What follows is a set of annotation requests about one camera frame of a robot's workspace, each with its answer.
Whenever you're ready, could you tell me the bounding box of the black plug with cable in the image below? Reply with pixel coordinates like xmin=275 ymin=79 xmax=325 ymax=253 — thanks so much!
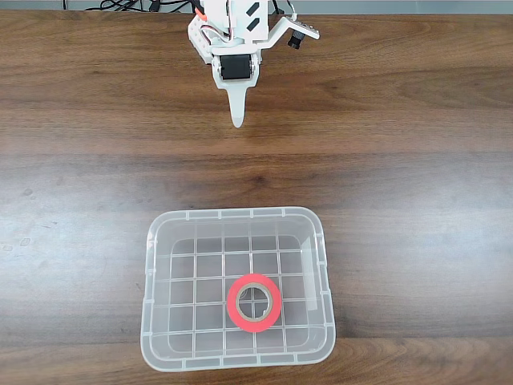
xmin=148 ymin=0 xmax=194 ymax=13

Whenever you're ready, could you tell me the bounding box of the tangled black cable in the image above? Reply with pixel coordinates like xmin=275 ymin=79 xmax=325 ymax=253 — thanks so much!
xmin=84 ymin=0 xmax=146 ymax=13

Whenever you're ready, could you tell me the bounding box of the gripper-mounted camera with white bracket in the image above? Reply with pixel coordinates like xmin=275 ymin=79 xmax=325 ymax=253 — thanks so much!
xmin=266 ymin=14 xmax=321 ymax=51

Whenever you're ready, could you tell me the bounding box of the clear plastic box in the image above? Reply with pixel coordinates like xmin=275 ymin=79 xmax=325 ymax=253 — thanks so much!
xmin=139 ymin=206 xmax=337 ymax=373

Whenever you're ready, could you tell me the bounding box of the red tape roll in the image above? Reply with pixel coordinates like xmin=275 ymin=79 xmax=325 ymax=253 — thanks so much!
xmin=226 ymin=272 xmax=283 ymax=334

